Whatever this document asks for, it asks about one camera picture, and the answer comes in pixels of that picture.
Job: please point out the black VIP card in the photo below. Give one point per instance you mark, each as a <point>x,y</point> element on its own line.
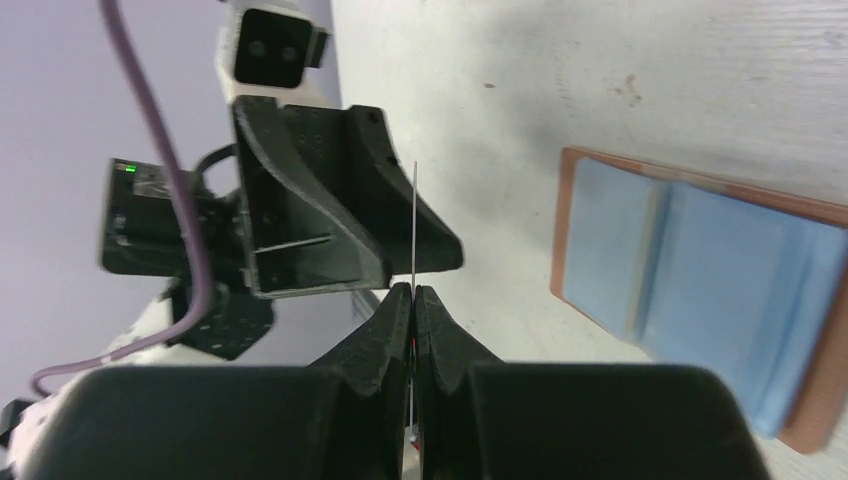
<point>414,429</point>

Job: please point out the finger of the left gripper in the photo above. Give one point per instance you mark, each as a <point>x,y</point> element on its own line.
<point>378,192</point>

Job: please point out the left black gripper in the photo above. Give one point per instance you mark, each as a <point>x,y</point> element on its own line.
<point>172,232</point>

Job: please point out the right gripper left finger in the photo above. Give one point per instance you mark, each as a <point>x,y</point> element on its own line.
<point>341,417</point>

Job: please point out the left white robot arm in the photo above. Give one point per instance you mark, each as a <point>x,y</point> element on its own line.
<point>323,207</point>

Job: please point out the brown leather card holder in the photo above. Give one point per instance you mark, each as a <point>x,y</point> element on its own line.
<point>697,269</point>

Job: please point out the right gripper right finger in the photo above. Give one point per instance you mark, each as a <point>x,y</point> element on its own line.
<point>484,418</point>

